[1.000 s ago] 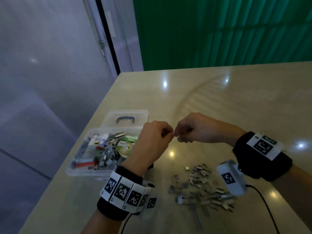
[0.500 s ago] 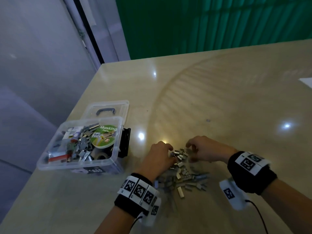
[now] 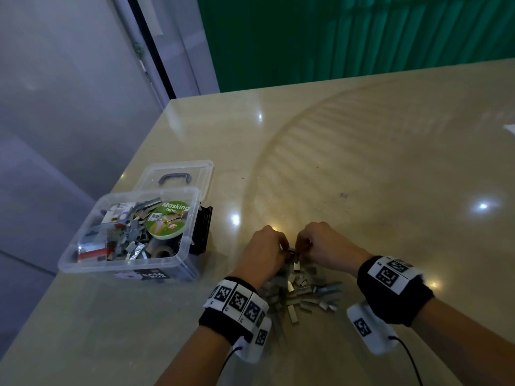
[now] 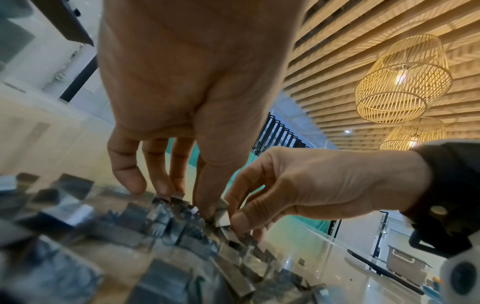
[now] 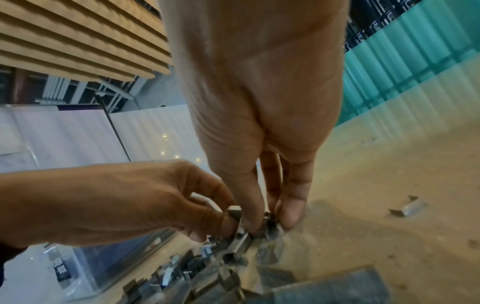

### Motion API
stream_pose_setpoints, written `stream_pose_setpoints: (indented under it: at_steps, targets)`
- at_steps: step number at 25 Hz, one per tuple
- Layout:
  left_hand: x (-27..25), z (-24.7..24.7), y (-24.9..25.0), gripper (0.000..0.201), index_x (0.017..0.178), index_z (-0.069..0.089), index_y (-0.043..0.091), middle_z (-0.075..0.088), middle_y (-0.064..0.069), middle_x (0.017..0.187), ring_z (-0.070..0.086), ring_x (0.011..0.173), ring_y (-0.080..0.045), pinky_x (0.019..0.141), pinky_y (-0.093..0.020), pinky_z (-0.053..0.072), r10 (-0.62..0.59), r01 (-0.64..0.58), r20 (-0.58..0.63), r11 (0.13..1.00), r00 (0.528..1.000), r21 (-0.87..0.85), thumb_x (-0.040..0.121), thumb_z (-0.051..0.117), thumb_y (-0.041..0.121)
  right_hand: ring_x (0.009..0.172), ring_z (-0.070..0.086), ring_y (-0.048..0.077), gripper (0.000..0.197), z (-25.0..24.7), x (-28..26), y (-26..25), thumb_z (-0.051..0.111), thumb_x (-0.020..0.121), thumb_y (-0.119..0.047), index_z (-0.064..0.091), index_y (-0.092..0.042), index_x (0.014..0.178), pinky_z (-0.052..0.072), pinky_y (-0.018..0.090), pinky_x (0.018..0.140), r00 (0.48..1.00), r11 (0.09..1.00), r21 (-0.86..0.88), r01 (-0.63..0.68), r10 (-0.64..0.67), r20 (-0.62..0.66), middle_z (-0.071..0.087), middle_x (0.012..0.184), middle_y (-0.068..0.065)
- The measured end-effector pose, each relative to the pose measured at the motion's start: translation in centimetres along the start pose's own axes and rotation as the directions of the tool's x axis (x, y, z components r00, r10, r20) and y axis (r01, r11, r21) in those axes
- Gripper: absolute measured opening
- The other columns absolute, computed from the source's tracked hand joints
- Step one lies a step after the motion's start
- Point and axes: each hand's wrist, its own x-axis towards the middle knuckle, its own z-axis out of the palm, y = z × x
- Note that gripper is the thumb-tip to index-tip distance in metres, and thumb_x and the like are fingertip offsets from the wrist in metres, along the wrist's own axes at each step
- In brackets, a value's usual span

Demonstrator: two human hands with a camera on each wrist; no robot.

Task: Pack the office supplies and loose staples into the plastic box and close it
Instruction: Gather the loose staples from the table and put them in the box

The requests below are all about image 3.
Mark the person's left forearm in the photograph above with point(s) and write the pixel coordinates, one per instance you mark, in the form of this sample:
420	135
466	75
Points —
193	357

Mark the small white staple box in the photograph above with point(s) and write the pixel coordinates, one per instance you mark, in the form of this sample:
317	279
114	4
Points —
119	211

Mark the white paper sheet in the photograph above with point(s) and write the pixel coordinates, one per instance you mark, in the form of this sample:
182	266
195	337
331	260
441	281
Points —
509	128

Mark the transparent box lid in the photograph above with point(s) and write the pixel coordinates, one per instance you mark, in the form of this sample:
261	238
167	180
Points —
197	170

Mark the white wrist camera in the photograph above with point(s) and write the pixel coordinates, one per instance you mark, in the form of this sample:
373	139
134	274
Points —
368	327
256	341

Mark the person's right hand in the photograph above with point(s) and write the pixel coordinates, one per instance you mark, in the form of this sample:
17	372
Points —
330	246

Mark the pile of metal staple strips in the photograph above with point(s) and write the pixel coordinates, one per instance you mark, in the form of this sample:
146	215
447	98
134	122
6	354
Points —
306	293

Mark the green curtain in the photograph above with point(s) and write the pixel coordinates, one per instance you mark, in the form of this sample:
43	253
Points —
354	36

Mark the transparent storage box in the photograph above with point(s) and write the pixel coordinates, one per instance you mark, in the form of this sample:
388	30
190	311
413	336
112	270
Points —
76	257

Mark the person's left hand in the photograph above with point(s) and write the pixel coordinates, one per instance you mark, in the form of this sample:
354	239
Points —
259	255

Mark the red stapler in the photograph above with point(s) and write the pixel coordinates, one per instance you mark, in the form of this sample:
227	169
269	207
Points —
92	253

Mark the black window post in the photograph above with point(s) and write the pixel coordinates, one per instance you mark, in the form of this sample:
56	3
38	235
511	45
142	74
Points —
153	44

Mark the person's right forearm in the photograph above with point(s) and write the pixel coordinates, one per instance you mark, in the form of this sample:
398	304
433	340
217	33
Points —
467	341

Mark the black marker wristband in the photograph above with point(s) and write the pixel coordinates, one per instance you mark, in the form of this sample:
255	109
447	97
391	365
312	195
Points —
394	289
235	311

